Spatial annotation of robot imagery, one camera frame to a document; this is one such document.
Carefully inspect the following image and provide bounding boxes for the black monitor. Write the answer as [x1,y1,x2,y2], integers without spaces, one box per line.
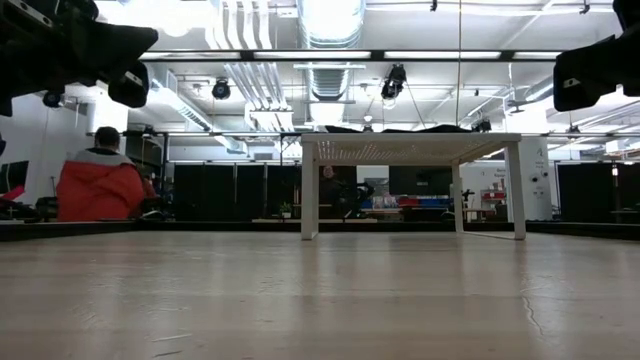
[0,159,30,194]

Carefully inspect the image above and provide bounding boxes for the white perforated metal shelf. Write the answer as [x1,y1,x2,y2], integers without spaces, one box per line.
[298,132,527,241]

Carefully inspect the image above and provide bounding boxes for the red bar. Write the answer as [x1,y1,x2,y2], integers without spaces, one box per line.
[0,184,26,202]

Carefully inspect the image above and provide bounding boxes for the white round column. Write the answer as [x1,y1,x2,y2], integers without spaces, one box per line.
[519,137,554,221]

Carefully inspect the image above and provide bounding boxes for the black partition panel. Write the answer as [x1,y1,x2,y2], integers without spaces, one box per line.
[173,163,301,221]
[557,163,617,223]

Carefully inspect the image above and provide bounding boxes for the black fluted square bowl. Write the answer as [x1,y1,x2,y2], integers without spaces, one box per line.
[413,123,474,134]

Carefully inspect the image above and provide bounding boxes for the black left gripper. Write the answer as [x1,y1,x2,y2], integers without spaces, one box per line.
[0,0,159,117]

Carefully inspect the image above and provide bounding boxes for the person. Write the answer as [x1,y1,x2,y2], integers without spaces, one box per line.
[55,126,146,223]
[318,165,347,220]

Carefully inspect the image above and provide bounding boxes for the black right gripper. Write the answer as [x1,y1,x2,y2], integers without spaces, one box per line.
[552,0,640,113]

